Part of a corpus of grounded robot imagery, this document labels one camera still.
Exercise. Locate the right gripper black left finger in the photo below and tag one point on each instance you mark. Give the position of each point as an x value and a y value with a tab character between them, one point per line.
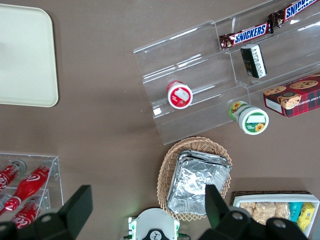
77	207

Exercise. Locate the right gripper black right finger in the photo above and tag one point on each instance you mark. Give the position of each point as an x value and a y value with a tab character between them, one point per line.
216	207

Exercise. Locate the silver foil tray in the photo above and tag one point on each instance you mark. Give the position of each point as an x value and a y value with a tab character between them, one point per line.
195	180

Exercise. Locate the white rectangular snack tray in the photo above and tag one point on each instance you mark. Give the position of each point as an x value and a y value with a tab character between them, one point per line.
275	198

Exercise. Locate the light oval wicker basket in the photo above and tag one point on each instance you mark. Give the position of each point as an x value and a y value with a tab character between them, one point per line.
167	162

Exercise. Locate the cream plastic tray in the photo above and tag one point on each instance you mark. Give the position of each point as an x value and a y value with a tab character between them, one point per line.
25	55

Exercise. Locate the clear rice cracker packet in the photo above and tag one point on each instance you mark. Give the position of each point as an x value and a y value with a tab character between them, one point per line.
265	212
282	210
248	208

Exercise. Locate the clear acrylic bottle rack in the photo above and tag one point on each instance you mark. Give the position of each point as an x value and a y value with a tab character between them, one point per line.
56	175

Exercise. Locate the red cola bottle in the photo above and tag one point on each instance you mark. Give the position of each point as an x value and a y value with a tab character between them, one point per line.
25	213
7	175
30	182

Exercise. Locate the dark brown mat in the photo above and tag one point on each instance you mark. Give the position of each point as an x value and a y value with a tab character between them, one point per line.
270	192

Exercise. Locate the teal snack packet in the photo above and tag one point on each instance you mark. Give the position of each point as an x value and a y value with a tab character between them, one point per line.
295	211

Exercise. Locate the yellow snack packet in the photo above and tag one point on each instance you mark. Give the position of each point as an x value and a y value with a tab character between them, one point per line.
306	216

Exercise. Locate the green sunflower lidded jar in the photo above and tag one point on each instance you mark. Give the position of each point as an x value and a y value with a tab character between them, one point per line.
252	121

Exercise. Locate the red lidded jar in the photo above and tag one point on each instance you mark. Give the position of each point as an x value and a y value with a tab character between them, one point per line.
180	96

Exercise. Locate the red tartan cookie box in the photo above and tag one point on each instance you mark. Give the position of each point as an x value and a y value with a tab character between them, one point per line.
297	97

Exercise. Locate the black and white box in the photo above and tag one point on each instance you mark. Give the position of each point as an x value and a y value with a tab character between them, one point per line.
253	61

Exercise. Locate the clear acrylic stepped shelf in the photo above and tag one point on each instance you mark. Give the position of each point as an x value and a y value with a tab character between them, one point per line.
295	42
180	52

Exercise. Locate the brown Snickers bar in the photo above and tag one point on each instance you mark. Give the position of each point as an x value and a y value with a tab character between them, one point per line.
247	35
295	10

